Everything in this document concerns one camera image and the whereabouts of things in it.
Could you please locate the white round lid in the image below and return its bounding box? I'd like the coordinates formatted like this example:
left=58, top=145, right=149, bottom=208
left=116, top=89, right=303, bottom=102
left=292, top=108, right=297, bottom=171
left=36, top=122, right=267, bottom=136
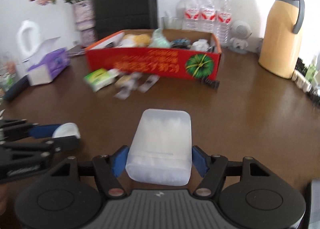
left=52, top=122, right=81, bottom=139

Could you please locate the translucent white plastic container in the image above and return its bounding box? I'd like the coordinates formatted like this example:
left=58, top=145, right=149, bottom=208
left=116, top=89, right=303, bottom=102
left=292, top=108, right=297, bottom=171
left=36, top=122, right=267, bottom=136
left=125, top=109, right=192, bottom=186

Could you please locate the small snack sachet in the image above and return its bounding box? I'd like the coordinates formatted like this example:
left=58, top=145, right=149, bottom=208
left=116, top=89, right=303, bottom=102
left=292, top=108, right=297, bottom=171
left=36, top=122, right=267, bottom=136
left=138, top=75, right=160, bottom=93

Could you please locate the light green plastic bag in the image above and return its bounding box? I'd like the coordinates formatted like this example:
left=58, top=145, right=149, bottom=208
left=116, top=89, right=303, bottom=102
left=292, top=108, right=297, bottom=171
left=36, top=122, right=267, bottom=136
left=149, top=29, right=171, bottom=49

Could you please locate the purple tissue box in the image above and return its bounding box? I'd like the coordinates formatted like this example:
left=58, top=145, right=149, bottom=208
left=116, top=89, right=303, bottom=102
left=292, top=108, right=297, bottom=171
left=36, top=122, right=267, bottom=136
left=27, top=37, right=70, bottom=86

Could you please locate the black hair comb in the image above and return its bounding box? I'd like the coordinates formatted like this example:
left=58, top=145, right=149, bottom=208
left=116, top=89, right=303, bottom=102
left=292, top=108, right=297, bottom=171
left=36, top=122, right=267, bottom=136
left=201, top=78, right=220, bottom=89

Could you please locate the white detergent jug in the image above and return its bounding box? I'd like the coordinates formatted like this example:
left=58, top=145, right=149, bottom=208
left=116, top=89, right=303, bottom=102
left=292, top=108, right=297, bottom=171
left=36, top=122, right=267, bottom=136
left=16, top=19, right=42, bottom=62

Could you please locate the red cardboard box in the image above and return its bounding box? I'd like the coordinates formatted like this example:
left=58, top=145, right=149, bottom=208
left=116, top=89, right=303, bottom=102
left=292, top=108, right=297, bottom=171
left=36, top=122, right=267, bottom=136
left=85, top=29, right=222, bottom=80

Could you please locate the crumpled white tissue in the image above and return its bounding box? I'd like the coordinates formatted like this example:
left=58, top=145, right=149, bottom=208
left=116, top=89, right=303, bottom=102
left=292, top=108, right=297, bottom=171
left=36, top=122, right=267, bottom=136
left=190, top=39, right=210, bottom=52

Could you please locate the yellow thermos jug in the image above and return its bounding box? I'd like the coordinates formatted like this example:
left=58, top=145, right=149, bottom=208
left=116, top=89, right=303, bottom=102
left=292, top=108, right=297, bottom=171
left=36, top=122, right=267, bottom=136
left=258, top=0, right=305, bottom=79

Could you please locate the yellow white plush toy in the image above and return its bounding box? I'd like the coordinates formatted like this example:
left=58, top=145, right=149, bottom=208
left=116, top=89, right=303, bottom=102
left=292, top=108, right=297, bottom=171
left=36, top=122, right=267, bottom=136
left=119, top=34, right=151, bottom=48

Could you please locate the green spray bottle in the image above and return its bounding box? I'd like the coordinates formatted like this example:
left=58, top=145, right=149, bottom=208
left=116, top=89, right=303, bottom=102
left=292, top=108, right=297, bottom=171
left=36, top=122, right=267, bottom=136
left=305, top=55, right=318, bottom=82

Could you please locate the white astronaut figurine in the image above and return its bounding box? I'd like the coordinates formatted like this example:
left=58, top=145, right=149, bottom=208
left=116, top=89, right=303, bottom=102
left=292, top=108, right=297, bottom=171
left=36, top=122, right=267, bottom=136
left=228, top=20, right=252, bottom=54

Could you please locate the purple ceramic vase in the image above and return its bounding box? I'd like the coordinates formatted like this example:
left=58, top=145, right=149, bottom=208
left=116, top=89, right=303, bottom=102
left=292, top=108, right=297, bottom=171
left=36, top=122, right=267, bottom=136
left=72, top=0, right=97, bottom=47

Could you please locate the right water bottle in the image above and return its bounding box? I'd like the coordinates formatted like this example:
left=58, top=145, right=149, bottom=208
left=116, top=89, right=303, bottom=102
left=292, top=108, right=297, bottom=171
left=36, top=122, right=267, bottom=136
left=216, top=0, right=232, bottom=47

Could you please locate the water bottle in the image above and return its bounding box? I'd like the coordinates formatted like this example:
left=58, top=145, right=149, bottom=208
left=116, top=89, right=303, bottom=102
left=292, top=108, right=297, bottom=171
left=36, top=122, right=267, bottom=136
left=176, top=0, right=200, bottom=30
left=216, top=0, right=232, bottom=47
left=200, top=0, right=216, bottom=33

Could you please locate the clear glass cup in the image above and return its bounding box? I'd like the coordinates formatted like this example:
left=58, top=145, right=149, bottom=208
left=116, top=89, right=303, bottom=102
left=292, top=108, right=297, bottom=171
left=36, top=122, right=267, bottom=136
left=162, top=11, right=183, bottom=30

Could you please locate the middle water bottle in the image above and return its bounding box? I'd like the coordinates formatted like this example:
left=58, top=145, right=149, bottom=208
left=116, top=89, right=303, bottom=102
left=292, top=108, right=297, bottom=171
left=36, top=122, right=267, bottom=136
left=200, top=0, right=216, bottom=33

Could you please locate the left water bottle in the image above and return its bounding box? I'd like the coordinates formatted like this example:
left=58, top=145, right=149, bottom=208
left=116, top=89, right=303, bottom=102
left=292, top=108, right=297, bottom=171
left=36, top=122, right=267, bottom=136
left=176, top=0, right=200, bottom=30

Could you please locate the black paper shopping bag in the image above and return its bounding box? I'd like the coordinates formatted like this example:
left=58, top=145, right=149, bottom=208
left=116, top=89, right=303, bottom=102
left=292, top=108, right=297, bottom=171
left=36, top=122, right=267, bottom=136
left=94, top=0, right=158, bottom=39

